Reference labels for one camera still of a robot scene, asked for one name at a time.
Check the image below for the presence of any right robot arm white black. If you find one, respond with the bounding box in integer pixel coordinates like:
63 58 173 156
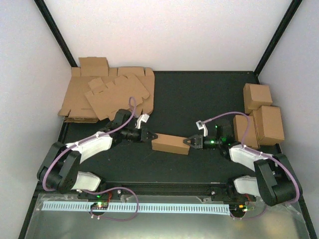
183 121 302 207

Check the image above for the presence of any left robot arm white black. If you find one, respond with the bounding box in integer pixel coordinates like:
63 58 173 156
37 109 158 199

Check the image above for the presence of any folded cardboard box small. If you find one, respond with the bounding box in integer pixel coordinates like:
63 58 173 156
233 115 260 149

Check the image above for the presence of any stack of flat cardboard blanks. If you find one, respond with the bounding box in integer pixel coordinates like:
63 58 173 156
58 57 155 123

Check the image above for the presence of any right controller board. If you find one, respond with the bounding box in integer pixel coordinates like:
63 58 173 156
229 203 255 213

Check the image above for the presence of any controller board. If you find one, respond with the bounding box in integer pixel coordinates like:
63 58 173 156
229 203 255 213
91 202 109 210

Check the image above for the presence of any left controller board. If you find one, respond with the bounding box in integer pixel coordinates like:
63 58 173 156
91 202 109 210

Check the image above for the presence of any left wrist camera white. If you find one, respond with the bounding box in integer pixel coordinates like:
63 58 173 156
136 114 150 129

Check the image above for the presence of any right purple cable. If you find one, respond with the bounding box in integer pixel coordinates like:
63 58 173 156
203 111 301 205

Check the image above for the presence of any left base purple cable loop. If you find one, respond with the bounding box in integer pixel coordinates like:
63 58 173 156
89 186 140 222

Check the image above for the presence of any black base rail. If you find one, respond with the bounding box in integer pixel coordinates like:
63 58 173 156
34 180 300 202

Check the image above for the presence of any white slotted cable duct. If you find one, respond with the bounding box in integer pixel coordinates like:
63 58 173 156
41 201 230 216

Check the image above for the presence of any left black frame post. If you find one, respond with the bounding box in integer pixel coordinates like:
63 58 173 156
34 0 78 67

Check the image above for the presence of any black frame post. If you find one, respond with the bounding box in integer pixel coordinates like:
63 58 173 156
34 0 78 67
254 0 303 77

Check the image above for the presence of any right black frame post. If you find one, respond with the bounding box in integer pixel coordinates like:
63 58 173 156
254 0 303 77

